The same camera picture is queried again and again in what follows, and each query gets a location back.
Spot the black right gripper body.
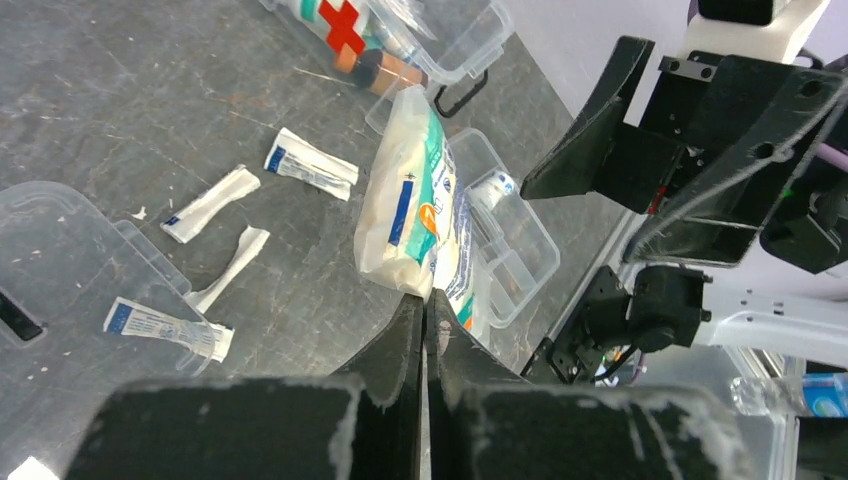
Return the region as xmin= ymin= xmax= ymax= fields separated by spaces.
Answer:
xmin=596 ymin=51 xmax=829 ymax=214

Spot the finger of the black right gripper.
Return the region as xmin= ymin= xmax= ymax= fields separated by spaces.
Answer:
xmin=520 ymin=36 xmax=655 ymax=200
xmin=622 ymin=66 xmax=847 ymax=267

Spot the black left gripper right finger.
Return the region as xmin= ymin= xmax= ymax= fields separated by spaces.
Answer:
xmin=425 ymin=290 xmax=755 ymax=479

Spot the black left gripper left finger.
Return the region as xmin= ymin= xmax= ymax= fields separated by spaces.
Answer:
xmin=66 ymin=295 xmax=424 ymax=479

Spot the clear compartment organizer tray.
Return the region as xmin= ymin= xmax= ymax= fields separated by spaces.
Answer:
xmin=448 ymin=128 xmax=560 ymax=329

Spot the colourful bandage packet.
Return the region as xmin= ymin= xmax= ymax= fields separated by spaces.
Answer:
xmin=354 ymin=86 xmax=474 ymax=329

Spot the clear plastic storage box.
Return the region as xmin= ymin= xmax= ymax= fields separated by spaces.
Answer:
xmin=262 ymin=1 xmax=515 ymax=133

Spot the brown medicine bottle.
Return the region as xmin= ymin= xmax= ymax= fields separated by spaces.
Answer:
xmin=334 ymin=47 xmax=429 ymax=96

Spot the white plaster strip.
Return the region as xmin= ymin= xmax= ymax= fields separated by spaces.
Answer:
xmin=160 ymin=164 xmax=261 ymax=244

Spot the white bottle green label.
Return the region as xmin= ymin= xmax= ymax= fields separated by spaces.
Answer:
xmin=276 ymin=0 xmax=371 ymax=39

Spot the clear box lid black handle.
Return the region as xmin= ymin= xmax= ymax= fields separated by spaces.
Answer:
xmin=1 ymin=181 xmax=211 ymax=475

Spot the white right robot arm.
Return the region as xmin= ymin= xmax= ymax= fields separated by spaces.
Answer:
xmin=520 ymin=36 xmax=847 ymax=367

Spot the small white roll in tray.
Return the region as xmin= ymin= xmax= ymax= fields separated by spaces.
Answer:
xmin=469 ymin=170 xmax=516 ymax=211

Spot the white blue wipe sachet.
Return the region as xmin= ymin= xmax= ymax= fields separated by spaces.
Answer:
xmin=102 ymin=297 xmax=234 ymax=362

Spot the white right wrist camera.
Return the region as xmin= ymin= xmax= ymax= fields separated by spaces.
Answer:
xmin=678 ymin=0 xmax=829 ymax=64

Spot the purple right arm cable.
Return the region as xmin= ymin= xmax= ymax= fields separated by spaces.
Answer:
xmin=811 ymin=142 xmax=848 ymax=175

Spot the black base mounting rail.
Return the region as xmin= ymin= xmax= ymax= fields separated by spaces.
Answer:
xmin=520 ymin=266 xmax=637 ymax=385

